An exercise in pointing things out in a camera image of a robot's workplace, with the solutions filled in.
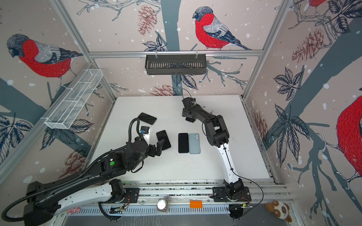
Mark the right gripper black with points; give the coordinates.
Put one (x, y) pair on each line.
(185, 114)

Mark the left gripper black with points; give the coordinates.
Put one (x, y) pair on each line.
(153, 152)

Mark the light-blue phone case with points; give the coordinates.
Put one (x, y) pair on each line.
(194, 143)

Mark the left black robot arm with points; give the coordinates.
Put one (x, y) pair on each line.
(97, 183)

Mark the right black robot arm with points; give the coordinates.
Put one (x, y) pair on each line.
(216, 132)

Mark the black phone centre left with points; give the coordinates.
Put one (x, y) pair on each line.
(162, 135)

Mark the black phone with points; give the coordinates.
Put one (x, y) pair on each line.
(147, 118)
(162, 135)

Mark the black phone back left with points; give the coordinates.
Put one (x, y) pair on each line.
(147, 118)

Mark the round silver button light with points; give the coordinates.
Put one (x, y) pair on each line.
(162, 205)

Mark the orange toy brick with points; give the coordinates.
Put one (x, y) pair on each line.
(195, 204)

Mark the pink plush toy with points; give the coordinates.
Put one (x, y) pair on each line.
(74, 210)

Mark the brown white plush toy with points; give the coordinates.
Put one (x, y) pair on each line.
(280, 209)

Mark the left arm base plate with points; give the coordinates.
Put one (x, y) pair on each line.
(128, 195)

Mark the black wall basket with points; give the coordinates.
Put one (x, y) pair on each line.
(192, 64)

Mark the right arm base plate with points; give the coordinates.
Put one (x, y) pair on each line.
(219, 195)

